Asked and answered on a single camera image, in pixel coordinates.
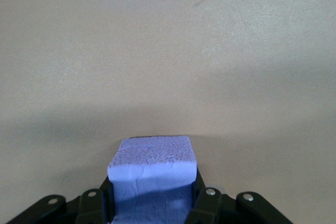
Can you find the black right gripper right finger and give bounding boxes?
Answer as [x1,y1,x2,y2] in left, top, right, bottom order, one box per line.
[185,170,292,224]

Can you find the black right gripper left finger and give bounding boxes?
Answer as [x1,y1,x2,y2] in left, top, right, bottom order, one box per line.
[5,175,116,224]

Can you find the purple foam cube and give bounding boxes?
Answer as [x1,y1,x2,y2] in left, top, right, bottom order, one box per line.
[107,135,198,224]

